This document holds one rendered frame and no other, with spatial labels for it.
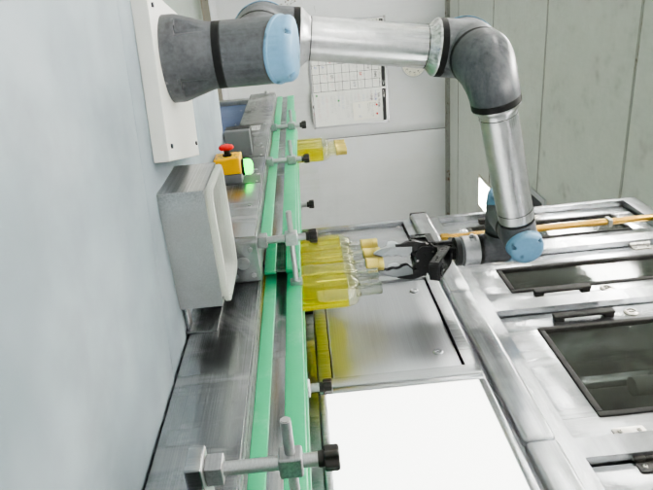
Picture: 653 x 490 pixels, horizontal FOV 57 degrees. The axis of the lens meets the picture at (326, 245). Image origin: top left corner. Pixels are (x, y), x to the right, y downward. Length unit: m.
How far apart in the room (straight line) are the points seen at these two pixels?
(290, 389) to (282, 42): 0.58
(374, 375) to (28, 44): 0.90
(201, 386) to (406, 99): 6.54
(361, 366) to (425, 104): 6.25
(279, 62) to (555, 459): 0.82
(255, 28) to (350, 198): 6.56
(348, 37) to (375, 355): 0.67
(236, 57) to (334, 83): 6.15
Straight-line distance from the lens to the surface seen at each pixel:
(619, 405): 1.35
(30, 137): 0.64
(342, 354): 1.36
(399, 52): 1.25
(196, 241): 1.06
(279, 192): 1.60
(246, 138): 1.89
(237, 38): 1.09
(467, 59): 1.19
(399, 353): 1.35
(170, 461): 0.89
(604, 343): 1.52
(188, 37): 1.09
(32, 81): 0.67
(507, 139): 1.23
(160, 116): 1.05
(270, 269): 1.33
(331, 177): 7.49
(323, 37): 1.23
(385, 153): 7.47
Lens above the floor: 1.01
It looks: 1 degrees up
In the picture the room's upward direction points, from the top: 84 degrees clockwise
